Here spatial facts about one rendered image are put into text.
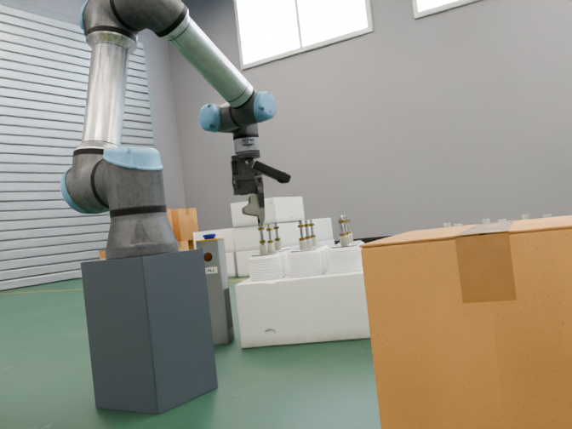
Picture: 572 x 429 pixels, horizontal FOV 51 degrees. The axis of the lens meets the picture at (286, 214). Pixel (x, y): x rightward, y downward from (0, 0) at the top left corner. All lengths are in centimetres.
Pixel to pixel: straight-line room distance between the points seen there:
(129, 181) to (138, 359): 35
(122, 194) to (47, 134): 595
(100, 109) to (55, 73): 605
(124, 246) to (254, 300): 57
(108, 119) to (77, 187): 17
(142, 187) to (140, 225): 8
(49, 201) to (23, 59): 156
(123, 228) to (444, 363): 79
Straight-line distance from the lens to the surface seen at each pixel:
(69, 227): 717
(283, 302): 167
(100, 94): 143
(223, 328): 181
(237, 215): 438
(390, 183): 698
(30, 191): 696
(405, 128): 694
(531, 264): 59
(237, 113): 161
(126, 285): 121
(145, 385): 122
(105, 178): 128
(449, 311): 60
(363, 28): 730
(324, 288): 165
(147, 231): 123
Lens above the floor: 33
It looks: 1 degrees up
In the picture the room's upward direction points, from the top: 6 degrees counter-clockwise
